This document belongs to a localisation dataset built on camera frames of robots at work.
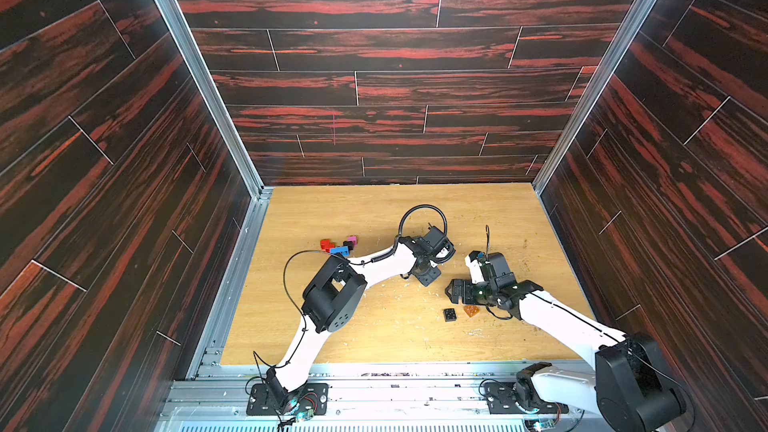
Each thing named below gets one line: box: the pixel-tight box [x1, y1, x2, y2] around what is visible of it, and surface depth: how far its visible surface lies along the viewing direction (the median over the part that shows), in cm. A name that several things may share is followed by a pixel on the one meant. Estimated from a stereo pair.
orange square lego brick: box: [463, 304, 480, 318], surface depth 90 cm
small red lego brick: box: [320, 238, 335, 253], surface depth 104 cm
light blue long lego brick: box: [330, 246, 350, 257], surface depth 103 cm
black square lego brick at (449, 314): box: [444, 308, 457, 322], surface depth 88 cm
